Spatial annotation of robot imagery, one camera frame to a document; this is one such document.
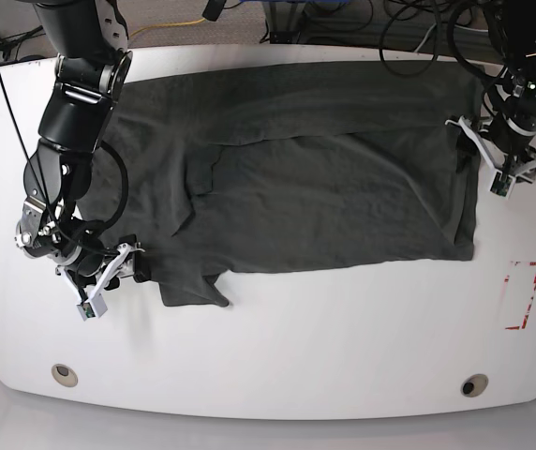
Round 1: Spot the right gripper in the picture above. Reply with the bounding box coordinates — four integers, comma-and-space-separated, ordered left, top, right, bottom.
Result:
15, 196, 118, 281

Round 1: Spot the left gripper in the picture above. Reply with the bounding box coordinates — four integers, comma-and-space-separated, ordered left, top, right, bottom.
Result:
487, 74, 536, 150

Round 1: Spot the dark grey T-shirt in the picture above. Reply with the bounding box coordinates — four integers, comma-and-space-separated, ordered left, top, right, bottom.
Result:
101, 61, 480, 307

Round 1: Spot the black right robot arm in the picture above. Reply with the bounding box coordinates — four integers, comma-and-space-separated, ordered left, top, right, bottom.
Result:
17, 1, 132, 286

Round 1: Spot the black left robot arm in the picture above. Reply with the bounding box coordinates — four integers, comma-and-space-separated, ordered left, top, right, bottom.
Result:
483, 1, 536, 144

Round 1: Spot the left table grommet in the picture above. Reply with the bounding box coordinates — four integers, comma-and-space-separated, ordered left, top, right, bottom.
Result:
52, 364, 79, 388

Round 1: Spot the table grommet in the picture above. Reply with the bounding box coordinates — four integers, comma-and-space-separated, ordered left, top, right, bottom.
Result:
460, 374, 489, 398
52, 364, 79, 388

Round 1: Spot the red tape rectangle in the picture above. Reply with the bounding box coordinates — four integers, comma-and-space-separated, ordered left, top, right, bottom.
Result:
499, 261, 536, 331

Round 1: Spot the right table grommet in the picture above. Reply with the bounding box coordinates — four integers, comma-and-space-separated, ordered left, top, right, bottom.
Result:
460, 374, 489, 398

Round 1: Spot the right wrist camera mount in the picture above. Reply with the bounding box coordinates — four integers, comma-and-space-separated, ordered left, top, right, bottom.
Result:
55, 235, 151, 321

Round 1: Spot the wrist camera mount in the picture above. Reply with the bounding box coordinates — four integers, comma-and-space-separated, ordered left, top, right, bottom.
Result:
55, 235, 151, 321
445, 115, 536, 200

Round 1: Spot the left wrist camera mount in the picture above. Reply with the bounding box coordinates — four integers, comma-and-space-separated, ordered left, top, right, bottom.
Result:
445, 115, 536, 200

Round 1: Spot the yellow cable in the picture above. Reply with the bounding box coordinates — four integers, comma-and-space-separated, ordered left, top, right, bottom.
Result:
127, 17, 206, 43

